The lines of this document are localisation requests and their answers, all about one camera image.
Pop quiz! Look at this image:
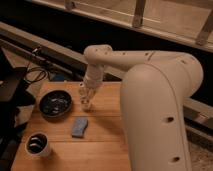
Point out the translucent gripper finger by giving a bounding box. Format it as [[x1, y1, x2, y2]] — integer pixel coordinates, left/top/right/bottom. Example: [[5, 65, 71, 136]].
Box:
[[86, 88, 97, 101]]

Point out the clear plastic bottle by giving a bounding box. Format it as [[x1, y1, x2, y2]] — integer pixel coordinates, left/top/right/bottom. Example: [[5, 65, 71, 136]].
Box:
[[79, 82, 91, 111]]

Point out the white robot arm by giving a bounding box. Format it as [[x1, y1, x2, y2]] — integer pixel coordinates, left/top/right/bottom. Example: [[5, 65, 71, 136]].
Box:
[[81, 45, 203, 171]]

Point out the blue sponge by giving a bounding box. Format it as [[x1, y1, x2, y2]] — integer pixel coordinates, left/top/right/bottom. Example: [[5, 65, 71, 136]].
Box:
[[71, 117, 88, 138]]

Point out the dark bowl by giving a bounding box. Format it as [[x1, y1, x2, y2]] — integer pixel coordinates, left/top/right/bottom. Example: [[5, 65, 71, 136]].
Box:
[[39, 90, 72, 118]]

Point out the black equipment on left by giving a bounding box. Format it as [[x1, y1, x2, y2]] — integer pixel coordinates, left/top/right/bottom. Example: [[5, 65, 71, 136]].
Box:
[[0, 47, 35, 171]]

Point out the white cup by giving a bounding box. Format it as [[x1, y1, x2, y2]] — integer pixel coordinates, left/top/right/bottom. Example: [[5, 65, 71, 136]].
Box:
[[25, 132, 52, 157]]

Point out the black cable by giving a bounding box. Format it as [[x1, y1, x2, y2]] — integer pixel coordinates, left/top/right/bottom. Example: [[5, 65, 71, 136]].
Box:
[[23, 47, 52, 85]]

